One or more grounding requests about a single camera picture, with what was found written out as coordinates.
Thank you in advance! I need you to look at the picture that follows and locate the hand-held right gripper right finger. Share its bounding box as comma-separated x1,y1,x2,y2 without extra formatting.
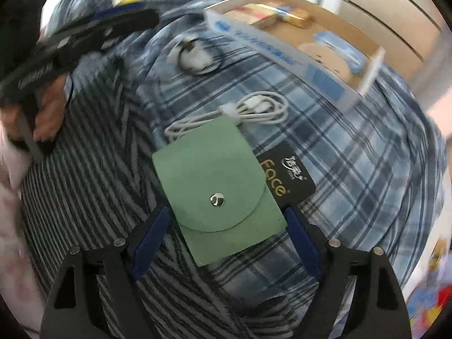
284,207,414,339

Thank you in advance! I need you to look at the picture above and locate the cardboard box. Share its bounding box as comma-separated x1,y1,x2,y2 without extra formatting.
204,0,385,111

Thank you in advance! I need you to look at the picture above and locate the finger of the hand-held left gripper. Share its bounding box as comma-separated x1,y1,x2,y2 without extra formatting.
67,9,160,52
92,2,149,20

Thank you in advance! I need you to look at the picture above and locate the red soda bottle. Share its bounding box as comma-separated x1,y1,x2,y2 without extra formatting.
406,282,452,337

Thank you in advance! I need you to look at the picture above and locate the blue tissue packet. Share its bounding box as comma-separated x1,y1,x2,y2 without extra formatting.
314,31,366,75

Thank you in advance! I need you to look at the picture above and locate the gold refrigerator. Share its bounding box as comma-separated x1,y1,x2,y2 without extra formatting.
311,0,446,82

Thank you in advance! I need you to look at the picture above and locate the black tissue packet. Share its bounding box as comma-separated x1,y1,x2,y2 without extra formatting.
256,142,316,207

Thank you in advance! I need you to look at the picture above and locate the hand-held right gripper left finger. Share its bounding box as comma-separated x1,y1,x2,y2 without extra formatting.
40,205,173,339

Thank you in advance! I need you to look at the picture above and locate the tan snack box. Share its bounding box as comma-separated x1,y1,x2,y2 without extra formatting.
224,3,280,29

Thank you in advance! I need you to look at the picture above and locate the yellow snack packet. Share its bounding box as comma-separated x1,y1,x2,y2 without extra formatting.
427,238,450,272

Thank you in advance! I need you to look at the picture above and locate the blue plaid shirt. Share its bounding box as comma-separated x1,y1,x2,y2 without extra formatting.
46,0,447,325

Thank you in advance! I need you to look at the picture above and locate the green snap pouch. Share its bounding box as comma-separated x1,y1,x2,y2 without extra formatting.
152,116,288,267

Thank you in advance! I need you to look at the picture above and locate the white coiled cable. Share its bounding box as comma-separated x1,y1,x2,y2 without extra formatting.
164,91,289,142

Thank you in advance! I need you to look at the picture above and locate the yellow snack box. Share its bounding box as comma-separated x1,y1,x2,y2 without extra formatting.
278,2,313,29

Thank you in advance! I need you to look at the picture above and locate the pale pink floral cloth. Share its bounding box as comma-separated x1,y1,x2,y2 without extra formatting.
0,136,46,333

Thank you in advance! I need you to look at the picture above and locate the person's left hand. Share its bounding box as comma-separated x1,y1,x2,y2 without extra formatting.
0,73,70,145

